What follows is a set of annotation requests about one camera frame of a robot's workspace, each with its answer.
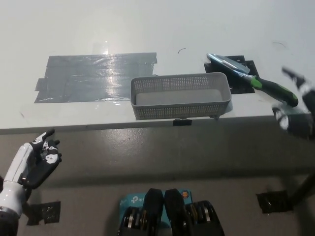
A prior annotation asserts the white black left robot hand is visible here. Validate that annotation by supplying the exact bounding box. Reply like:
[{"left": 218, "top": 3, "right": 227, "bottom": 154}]
[{"left": 0, "top": 129, "right": 62, "bottom": 218}]

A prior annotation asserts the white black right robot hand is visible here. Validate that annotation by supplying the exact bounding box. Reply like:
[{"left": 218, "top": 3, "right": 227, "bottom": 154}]
[{"left": 272, "top": 66, "right": 315, "bottom": 141}]

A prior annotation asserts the green-handled knife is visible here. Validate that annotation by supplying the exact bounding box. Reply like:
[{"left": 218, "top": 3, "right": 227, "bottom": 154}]
[{"left": 206, "top": 53, "right": 299, "bottom": 107}]

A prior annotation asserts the black desk leg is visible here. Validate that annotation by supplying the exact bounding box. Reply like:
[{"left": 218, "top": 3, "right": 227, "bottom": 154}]
[{"left": 289, "top": 172, "right": 315, "bottom": 206}]

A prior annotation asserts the black tape patch on desk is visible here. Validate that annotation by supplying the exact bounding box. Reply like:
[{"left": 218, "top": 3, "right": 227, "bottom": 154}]
[{"left": 204, "top": 55, "right": 260, "bottom": 94}]

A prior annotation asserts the black floor tape patch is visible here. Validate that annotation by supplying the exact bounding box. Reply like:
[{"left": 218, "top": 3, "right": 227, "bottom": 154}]
[
  {"left": 26, "top": 201, "right": 62, "bottom": 226},
  {"left": 255, "top": 190, "right": 294, "bottom": 214}
]

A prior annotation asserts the small black tape strip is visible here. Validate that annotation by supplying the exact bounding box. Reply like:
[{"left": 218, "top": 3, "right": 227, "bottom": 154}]
[{"left": 173, "top": 118, "right": 192, "bottom": 127}]

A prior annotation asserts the teal tp-link box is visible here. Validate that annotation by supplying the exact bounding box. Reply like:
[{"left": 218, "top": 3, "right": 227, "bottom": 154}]
[{"left": 120, "top": 188, "right": 192, "bottom": 222}]

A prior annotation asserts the grey perforated plastic basket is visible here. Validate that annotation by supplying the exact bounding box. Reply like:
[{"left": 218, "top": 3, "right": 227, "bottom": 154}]
[{"left": 130, "top": 72, "right": 232, "bottom": 121}]

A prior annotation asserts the large grey duct tape patch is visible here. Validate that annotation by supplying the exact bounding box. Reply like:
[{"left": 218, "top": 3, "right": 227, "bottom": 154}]
[{"left": 33, "top": 52, "right": 158, "bottom": 104}]

